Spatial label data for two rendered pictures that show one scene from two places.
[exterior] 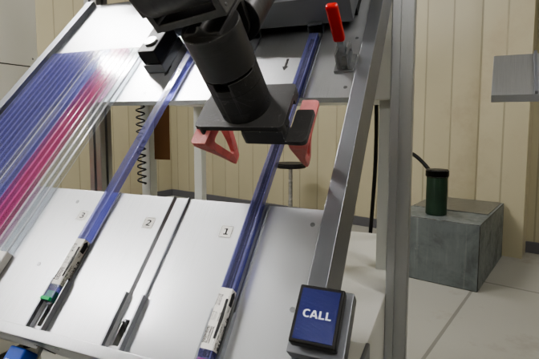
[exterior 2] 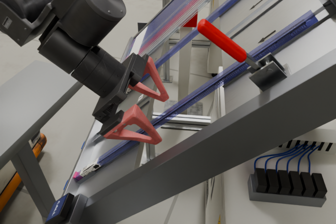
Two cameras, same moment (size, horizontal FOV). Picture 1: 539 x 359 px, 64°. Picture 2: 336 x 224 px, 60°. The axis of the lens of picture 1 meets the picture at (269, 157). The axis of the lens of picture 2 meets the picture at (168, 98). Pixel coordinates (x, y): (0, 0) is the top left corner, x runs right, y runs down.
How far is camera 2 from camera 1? 0.62 m
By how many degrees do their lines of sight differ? 74
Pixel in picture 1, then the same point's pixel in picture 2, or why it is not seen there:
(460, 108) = not seen: outside the picture
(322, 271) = (93, 199)
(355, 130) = (175, 154)
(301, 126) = (108, 123)
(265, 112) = (104, 97)
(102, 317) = not seen: hidden behind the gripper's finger
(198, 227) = not seen: hidden behind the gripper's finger
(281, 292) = (99, 185)
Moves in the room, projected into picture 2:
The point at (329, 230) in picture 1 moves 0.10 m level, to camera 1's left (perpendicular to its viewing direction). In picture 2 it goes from (110, 188) to (102, 140)
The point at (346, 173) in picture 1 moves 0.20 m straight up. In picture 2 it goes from (141, 174) to (128, 44)
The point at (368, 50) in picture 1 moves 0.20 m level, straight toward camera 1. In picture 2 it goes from (286, 86) to (77, 94)
